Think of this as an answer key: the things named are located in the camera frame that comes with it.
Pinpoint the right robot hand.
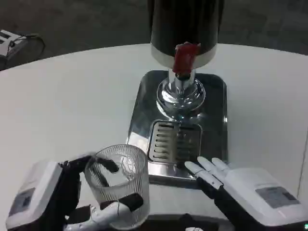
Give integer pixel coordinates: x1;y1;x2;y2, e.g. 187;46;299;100
184;156;308;231

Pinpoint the grey box with cable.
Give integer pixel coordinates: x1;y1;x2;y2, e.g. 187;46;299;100
0;29;46;71

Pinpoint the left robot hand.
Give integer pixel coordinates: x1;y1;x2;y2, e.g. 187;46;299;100
5;154;144;231

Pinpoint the clear ribbed glass cup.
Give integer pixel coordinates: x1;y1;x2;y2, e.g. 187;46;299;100
84;144;150;229

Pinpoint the steel drip tray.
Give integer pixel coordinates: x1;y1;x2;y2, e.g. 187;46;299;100
126;70;228;182

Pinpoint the black drink dispenser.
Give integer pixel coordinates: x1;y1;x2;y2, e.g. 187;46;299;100
147;0;225;121

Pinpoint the slotted steel drip grid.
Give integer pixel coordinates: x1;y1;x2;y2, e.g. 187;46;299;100
147;119;202;163

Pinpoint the red dispenser tap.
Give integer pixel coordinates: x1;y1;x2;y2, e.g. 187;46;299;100
172;42;202;74

